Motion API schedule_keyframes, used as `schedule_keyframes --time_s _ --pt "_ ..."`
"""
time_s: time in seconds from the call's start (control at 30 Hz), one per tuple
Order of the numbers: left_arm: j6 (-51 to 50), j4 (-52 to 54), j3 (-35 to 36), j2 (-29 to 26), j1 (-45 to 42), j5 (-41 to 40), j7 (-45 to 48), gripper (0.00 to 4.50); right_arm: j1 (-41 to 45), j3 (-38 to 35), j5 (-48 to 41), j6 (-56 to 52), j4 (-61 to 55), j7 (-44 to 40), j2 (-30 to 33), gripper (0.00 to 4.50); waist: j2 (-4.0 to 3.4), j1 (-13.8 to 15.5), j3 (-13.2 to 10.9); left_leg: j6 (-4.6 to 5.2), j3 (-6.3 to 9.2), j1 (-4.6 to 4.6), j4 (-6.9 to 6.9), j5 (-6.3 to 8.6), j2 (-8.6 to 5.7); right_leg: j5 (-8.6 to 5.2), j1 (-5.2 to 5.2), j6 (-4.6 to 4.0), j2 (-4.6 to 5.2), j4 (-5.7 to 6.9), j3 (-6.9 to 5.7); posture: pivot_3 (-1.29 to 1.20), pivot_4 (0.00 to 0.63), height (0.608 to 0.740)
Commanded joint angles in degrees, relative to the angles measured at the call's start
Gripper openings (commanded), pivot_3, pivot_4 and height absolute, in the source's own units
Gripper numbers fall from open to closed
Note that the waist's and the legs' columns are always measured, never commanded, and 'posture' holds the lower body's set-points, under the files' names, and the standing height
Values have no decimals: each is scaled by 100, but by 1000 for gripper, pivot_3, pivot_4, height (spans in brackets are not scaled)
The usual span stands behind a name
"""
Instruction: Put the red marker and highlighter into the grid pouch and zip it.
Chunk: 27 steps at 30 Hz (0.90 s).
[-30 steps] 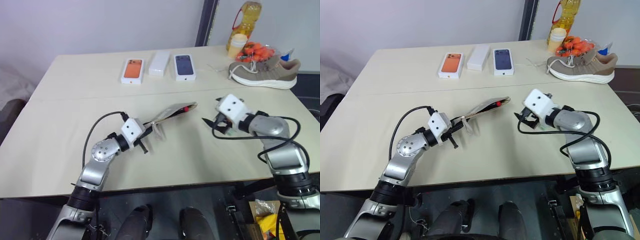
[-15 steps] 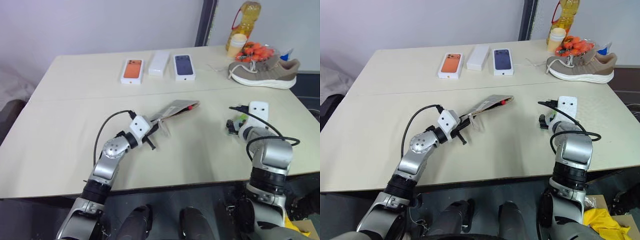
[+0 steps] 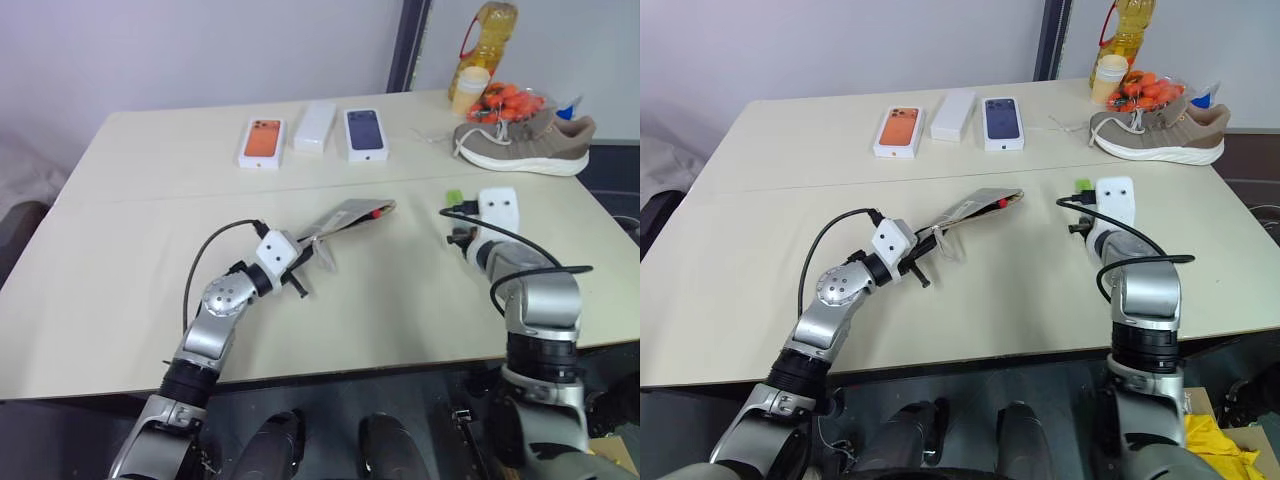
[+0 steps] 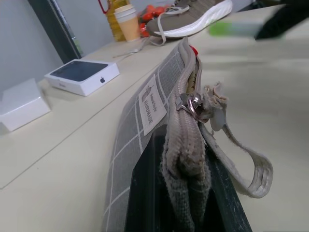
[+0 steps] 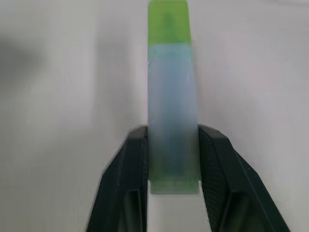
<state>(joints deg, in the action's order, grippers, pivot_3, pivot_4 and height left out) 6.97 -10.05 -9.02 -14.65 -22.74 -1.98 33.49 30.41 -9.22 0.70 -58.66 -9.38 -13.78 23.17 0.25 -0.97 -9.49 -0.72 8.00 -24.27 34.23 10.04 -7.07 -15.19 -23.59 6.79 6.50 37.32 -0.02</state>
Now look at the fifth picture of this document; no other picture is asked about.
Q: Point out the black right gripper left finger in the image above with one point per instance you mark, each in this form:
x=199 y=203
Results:
x=120 y=183

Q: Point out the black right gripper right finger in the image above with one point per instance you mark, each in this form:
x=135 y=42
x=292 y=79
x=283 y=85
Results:
x=231 y=183

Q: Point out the green highlighter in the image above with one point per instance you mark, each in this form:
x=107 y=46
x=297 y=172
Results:
x=172 y=101

